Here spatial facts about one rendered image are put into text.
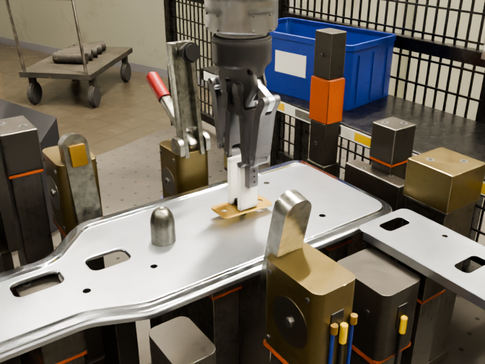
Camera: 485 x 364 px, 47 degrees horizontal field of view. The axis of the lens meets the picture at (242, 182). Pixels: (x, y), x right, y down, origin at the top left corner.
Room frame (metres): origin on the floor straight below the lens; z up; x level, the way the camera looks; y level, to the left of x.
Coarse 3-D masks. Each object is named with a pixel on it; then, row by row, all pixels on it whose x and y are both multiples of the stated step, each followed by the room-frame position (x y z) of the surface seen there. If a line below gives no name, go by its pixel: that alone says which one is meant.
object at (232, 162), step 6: (234, 156) 0.71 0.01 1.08; (240, 156) 0.71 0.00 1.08; (228, 162) 0.70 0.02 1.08; (234, 162) 0.70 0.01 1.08; (228, 168) 0.70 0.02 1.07; (234, 168) 0.70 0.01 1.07; (228, 174) 0.70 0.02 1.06; (234, 174) 0.70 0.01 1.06; (228, 180) 0.70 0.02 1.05; (234, 180) 0.70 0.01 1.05; (228, 186) 0.70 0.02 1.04; (234, 186) 0.70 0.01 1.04; (228, 192) 0.70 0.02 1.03; (234, 192) 0.70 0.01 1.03; (228, 198) 0.70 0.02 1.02; (234, 198) 0.70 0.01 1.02
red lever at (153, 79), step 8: (152, 72) 0.91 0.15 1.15; (152, 80) 0.90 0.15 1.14; (160, 80) 0.90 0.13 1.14; (152, 88) 0.89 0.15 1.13; (160, 88) 0.88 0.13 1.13; (160, 96) 0.87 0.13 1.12; (168, 96) 0.88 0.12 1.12; (168, 104) 0.86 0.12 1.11; (168, 112) 0.85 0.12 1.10; (192, 136) 0.82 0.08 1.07; (192, 144) 0.81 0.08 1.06
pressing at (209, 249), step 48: (192, 192) 0.76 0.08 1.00; (336, 192) 0.77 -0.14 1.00; (96, 240) 0.63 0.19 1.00; (144, 240) 0.63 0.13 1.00; (192, 240) 0.63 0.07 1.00; (240, 240) 0.63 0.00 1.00; (336, 240) 0.64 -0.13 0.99; (0, 288) 0.52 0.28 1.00; (48, 288) 0.52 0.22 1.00; (96, 288) 0.52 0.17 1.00; (144, 288) 0.52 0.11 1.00; (192, 288) 0.53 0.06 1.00; (0, 336) 0.44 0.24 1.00; (48, 336) 0.45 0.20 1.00
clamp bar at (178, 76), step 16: (176, 48) 0.82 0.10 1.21; (192, 48) 0.80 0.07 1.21; (176, 64) 0.81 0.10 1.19; (192, 64) 0.83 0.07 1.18; (176, 80) 0.81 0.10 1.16; (192, 80) 0.83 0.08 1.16; (176, 96) 0.81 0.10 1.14; (192, 96) 0.83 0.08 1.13; (176, 112) 0.81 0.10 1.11; (192, 112) 0.83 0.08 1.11; (176, 128) 0.81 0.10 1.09; (192, 128) 0.83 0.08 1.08
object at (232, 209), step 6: (258, 198) 0.72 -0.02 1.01; (264, 198) 0.72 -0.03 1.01; (222, 204) 0.70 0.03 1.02; (228, 204) 0.70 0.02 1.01; (234, 204) 0.70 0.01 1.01; (258, 204) 0.70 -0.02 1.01; (264, 204) 0.70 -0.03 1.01; (270, 204) 0.70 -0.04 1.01; (216, 210) 0.68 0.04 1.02; (228, 210) 0.68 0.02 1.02; (234, 210) 0.68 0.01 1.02; (246, 210) 0.68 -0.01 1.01; (252, 210) 0.69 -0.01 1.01; (222, 216) 0.66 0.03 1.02; (228, 216) 0.66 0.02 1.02; (234, 216) 0.67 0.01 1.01
